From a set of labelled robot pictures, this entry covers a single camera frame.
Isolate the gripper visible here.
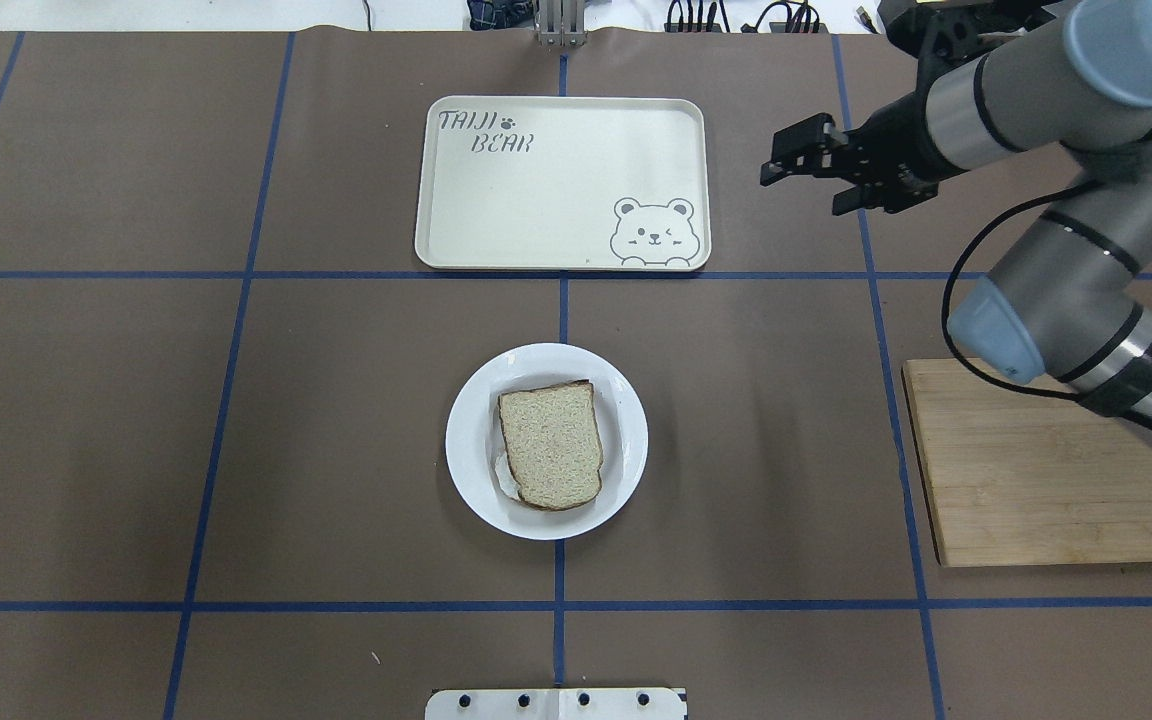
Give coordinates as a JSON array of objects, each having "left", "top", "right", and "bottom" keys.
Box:
[{"left": 760, "top": 94, "right": 940, "bottom": 217}]

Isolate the white bread slice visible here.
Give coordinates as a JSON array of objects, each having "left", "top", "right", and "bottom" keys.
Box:
[{"left": 497, "top": 379, "right": 604, "bottom": 511}]

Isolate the white round plate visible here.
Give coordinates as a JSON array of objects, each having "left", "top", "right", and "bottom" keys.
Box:
[{"left": 445, "top": 343, "right": 649, "bottom": 541}]

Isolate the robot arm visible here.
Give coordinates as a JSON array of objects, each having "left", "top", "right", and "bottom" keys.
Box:
[{"left": 760, "top": 1, "right": 1152, "bottom": 447}]

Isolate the cream rectangular tray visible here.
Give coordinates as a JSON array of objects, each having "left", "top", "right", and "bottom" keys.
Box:
[{"left": 414, "top": 94, "right": 713, "bottom": 273}]

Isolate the wooden cutting board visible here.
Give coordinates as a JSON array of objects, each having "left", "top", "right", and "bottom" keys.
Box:
[{"left": 902, "top": 359, "right": 1152, "bottom": 568}]

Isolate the black cable bundle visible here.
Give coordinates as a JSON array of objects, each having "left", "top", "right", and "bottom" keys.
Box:
[{"left": 664, "top": 0, "right": 829, "bottom": 35}]

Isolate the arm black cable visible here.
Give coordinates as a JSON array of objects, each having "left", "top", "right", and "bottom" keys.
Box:
[{"left": 941, "top": 180, "right": 1152, "bottom": 435}]

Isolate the aluminium frame post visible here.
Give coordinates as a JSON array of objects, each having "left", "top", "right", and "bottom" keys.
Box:
[{"left": 531, "top": 0, "right": 588, "bottom": 47}]

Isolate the white camera pillar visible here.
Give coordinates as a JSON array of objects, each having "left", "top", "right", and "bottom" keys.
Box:
[{"left": 424, "top": 687, "right": 690, "bottom": 719}]

